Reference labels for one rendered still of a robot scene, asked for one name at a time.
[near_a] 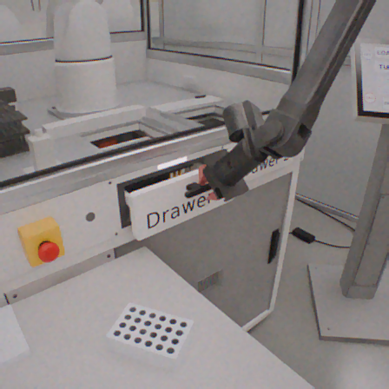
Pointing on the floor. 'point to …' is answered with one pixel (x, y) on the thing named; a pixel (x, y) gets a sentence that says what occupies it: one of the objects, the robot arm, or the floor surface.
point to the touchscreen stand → (359, 268)
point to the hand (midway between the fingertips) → (206, 190)
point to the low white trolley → (115, 286)
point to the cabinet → (202, 252)
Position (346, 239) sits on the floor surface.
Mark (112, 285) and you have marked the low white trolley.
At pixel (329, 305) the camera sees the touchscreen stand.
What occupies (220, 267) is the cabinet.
